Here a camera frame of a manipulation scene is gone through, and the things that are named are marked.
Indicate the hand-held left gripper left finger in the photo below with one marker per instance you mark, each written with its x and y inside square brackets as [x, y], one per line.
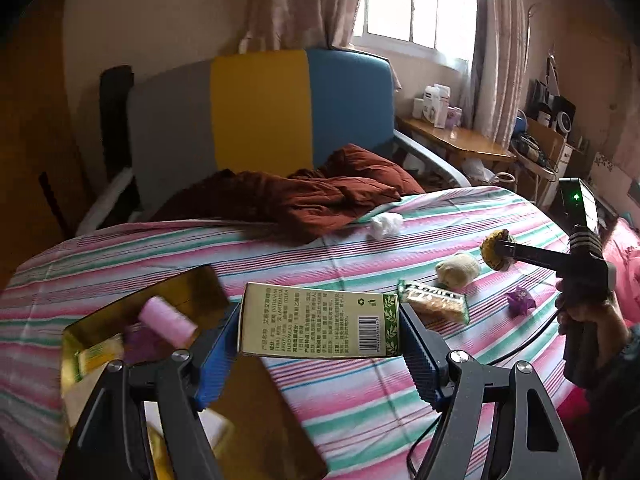
[215, 360]

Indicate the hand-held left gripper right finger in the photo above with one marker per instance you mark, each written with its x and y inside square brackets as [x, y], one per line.
[420, 355]

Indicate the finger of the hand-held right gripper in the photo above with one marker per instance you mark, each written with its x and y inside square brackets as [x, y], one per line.
[530, 255]

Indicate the yellow knitted toy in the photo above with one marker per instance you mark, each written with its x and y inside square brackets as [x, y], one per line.
[492, 252]

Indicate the pink thread spool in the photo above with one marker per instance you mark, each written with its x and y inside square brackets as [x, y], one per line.
[167, 327]

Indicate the plain white small box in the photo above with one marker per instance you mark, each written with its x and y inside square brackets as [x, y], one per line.
[215, 427]

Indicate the purple cloth item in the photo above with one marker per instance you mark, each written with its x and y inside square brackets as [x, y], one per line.
[142, 350]

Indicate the gold tin box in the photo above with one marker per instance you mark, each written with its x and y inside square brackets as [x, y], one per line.
[265, 425]

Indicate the green herbal product box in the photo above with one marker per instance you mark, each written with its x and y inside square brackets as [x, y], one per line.
[320, 317]

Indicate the yellow green packet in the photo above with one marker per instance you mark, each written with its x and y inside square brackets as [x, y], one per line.
[97, 355]

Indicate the cream patterned cardboard box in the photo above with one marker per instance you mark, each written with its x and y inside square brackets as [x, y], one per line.
[80, 395]

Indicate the person's right forearm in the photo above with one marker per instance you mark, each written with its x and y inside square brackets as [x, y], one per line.
[617, 385]

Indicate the person's right hand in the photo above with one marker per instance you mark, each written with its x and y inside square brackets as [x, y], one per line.
[607, 312]

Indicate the pink blanket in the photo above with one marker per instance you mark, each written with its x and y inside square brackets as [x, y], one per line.
[627, 255]

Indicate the purple candy wrapper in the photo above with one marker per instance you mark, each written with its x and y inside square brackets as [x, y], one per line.
[520, 302]

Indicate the green white snack bar packet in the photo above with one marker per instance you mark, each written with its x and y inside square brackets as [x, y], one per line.
[435, 302]

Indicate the cream knitted ball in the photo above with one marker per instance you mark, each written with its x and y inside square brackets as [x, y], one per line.
[457, 270]

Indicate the cluttered white shelf unit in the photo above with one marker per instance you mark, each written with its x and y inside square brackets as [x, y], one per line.
[545, 160]

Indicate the wooden side table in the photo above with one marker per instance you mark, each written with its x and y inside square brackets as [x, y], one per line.
[460, 142]

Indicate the white crumpled tissue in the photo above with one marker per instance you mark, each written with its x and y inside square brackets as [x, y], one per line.
[385, 225]

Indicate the pale purple box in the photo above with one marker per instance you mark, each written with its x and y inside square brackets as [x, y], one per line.
[453, 117]

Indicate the white carton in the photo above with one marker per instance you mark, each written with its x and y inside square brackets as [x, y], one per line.
[437, 102]

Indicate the white jar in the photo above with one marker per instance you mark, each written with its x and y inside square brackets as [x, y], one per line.
[419, 108]

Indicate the brown quilted blanket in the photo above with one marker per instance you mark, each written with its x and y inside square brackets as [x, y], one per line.
[310, 195]

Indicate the pink patterned curtain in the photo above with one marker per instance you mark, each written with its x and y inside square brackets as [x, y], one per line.
[500, 60]
[300, 5]

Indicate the grey yellow blue headboard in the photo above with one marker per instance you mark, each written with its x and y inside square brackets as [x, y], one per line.
[260, 115]

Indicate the window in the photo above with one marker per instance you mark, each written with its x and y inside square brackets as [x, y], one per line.
[415, 0]

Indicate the wooden wardrobe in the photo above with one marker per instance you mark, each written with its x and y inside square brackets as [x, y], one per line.
[30, 135]

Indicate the blue grey bed rail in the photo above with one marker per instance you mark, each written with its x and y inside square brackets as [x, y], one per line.
[435, 160]

